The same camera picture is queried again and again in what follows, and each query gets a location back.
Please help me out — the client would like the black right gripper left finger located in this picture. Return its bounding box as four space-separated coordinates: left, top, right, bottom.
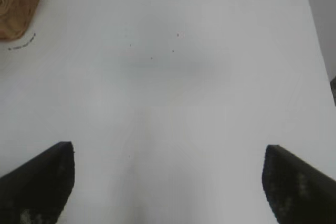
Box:
0 141 76 224

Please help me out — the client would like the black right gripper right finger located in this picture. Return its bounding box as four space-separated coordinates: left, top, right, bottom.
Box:
261 144 336 224

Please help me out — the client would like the brown woven wicker basket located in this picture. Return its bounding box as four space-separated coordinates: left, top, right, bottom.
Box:
0 0 44 40

